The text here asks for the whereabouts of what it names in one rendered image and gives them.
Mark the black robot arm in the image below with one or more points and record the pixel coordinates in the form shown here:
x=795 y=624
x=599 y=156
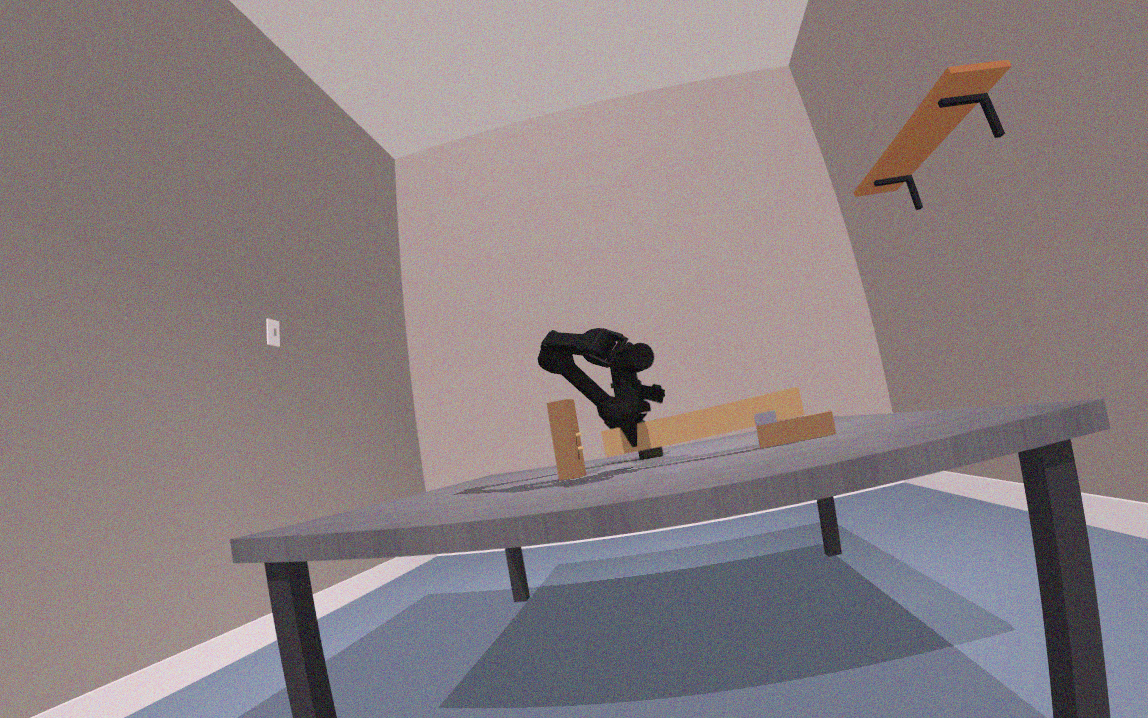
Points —
x=595 y=346

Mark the long wooden rail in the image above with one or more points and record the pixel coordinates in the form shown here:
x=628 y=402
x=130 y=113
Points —
x=704 y=423

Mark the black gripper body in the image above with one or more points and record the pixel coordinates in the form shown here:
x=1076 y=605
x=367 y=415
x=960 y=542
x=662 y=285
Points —
x=625 y=404

